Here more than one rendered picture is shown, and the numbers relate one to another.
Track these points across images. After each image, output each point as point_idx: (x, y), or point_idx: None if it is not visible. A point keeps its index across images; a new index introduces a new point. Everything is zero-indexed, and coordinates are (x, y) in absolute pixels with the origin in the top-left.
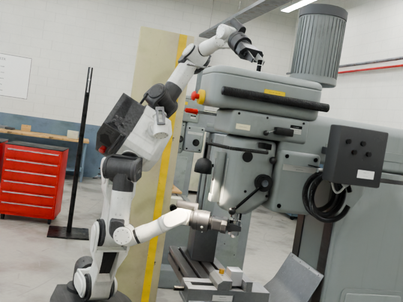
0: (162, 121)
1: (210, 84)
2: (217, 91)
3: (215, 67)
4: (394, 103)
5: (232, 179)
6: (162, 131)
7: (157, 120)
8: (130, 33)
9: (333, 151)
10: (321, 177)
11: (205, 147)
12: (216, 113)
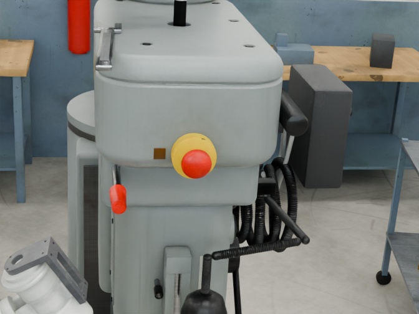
0: (83, 285)
1: (252, 117)
2: (274, 131)
3: (262, 69)
4: None
5: (221, 291)
6: (91, 309)
7: (79, 292)
8: None
9: (336, 137)
10: (295, 185)
11: (209, 270)
12: (118, 165)
